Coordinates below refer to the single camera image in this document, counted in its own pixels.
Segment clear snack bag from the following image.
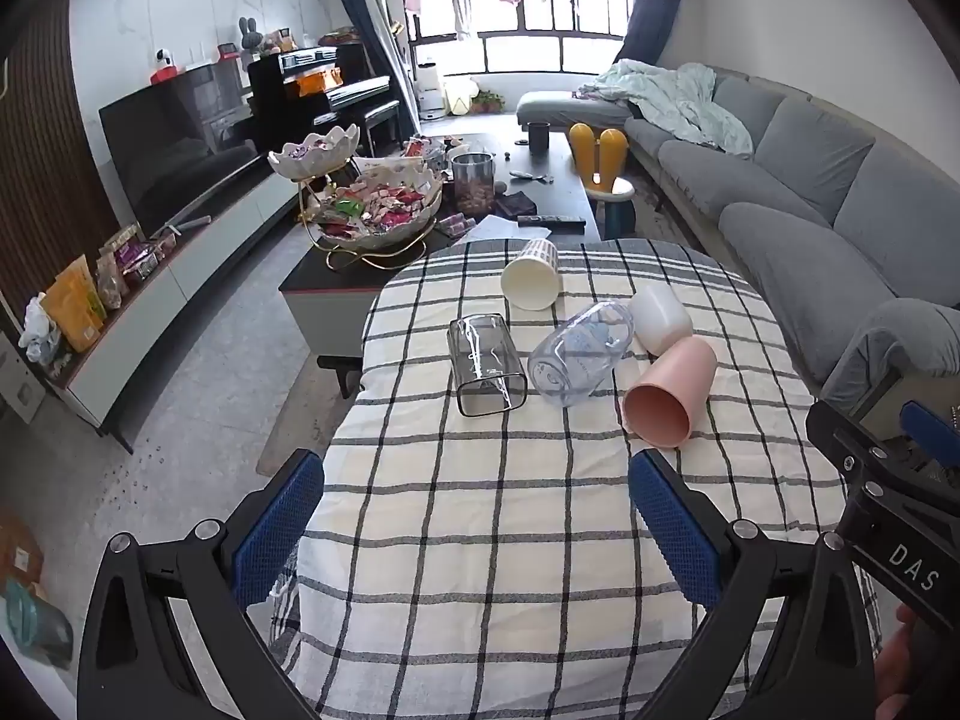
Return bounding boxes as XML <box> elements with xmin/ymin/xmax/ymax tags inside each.
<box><xmin>94</xmin><ymin>249</ymin><xmax>125</xmax><ymax>312</ymax></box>

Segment green bag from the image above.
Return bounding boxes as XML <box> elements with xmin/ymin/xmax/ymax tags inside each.
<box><xmin>0</xmin><ymin>577</ymin><xmax>74</xmax><ymax>668</ymax></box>

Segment glass jar of nuts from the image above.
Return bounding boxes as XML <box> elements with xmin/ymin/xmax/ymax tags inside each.
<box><xmin>451</xmin><ymin>153</ymin><xmax>498</xmax><ymax>215</ymax></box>

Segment yellow rabbit-ear stool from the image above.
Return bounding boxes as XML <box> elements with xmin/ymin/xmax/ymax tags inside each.
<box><xmin>568</xmin><ymin>122</ymin><xmax>636</xmax><ymax>239</ymax></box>

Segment grey sofa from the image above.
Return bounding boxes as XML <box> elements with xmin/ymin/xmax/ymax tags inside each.
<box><xmin>516</xmin><ymin>64</ymin><xmax>960</xmax><ymax>421</ymax></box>

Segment pink plastic cup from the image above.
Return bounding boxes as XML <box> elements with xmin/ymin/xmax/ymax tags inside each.
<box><xmin>622</xmin><ymin>336</ymin><xmax>719</xmax><ymax>451</ymax></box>

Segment black piano bench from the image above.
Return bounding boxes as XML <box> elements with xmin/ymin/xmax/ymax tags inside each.
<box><xmin>363</xmin><ymin>99</ymin><xmax>403</xmax><ymax>155</ymax></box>

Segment striped white paper cup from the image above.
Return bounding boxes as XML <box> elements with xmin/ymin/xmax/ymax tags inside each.
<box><xmin>500</xmin><ymin>237</ymin><xmax>564</xmax><ymax>311</ymax></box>

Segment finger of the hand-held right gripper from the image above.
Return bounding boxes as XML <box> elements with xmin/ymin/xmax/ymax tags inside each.
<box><xmin>805</xmin><ymin>397</ymin><xmax>960</xmax><ymax>533</ymax></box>
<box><xmin>898</xmin><ymin>399</ymin><xmax>960</xmax><ymax>470</ymax></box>

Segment black television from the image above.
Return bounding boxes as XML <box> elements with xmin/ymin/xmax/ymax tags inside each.
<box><xmin>99</xmin><ymin>60</ymin><xmax>260</xmax><ymax>232</ymax></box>

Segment black piano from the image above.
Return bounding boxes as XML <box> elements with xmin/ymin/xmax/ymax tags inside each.
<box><xmin>247</xmin><ymin>44</ymin><xmax>401</xmax><ymax>158</ymax></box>

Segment white plastic bag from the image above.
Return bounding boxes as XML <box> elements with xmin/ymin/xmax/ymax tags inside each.
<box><xmin>18</xmin><ymin>292</ymin><xmax>62</xmax><ymax>368</ymax></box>

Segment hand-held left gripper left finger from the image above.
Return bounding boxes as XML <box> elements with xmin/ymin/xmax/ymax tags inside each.
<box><xmin>75</xmin><ymin>448</ymin><xmax>325</xmax><ymax>720</ymax></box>

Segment black white checkered tablecloth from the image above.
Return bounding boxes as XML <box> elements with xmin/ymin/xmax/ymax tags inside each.
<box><xmin>270</xmin><ymin>238</ymin><xmax>882</xmax><ymax>720</ymax></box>

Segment white paper sheet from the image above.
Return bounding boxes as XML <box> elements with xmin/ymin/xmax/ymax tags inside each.
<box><xmin>469</xmin><ymin>214</ymin><xmax>541</xmax><ymax>243</ymax></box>

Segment dark blue curtain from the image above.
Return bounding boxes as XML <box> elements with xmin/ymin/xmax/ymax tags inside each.
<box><xmin>619</xmin><ymin>0</ymin><xmax>695</xmax><ymax>67</ymax></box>
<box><xmin>327</xmin><ymin>0</ymin><xmax>421</xmax><ymax>137</ymax></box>

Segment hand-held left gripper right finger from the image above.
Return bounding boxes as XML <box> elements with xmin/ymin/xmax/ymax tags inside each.
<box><xmin>628</xmin><ymin>448</ymin><xmax>882</xmax><ymax>720</ymax></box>

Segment person's right hand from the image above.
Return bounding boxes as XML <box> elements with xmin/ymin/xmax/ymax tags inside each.
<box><xmin>874</xmin><ymin>604</ymin><xmax>932</xmax><ymax>720</ymax></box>

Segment clear bluish plastic cup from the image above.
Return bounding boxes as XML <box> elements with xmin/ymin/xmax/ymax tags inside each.
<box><xmin>527</xmin><ymin>301</ymin><xmax>637</xmax><ymax>407</ymax></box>

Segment orange snack bag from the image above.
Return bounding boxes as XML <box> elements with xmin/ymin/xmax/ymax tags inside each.
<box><xmin>40</xmin><ymin>255</ymin><xmax>107</xmax><ymax>353</ymax></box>

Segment two-tier white snack bowl stand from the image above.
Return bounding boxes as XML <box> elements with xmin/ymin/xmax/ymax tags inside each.
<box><xmin>268</xmin><ymin>123</ymin><xmax>445</xmax><ymax>272</ymax></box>

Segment white plastic cup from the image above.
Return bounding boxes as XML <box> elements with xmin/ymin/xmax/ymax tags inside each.
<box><xmin>628</xmin><ymin>283</ymin><xmax>694</xmax><ymax>357</ymax></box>

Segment light green blanket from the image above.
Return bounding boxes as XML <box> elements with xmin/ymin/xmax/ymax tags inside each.
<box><xmin>574</xmin><ymin>59</ymin><xmax>755</xmax><ymax>159</ymax></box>

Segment dark coffee table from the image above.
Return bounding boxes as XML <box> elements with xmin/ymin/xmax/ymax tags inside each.
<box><xmin>279</xmin><ymin>131</ymin><xmax>602</xmax><ymax>398</ymax></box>

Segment clear square glass cup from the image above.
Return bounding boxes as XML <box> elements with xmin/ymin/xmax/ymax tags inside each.
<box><xmin>447</xmin><ymin>313</ymin><xmax>530</xmax><ymax>419</ymax></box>

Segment white tv cabinet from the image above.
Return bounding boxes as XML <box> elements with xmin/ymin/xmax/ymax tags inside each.
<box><xmin>43</xmin><ymin>165</ymin><xmax>302</xmax><ymax>455</ymax></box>

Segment cardboard box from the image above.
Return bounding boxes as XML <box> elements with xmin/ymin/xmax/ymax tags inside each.
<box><xmin>0</xmin><ymin>510</ymin><xmax>46</xmax><ymax>593</ymax></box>

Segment white air purifier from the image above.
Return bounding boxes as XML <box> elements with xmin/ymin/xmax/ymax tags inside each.
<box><xmin>416</xmin><ymin>62</ymin><xmax>445</xmax><ymax>119</ymax></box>

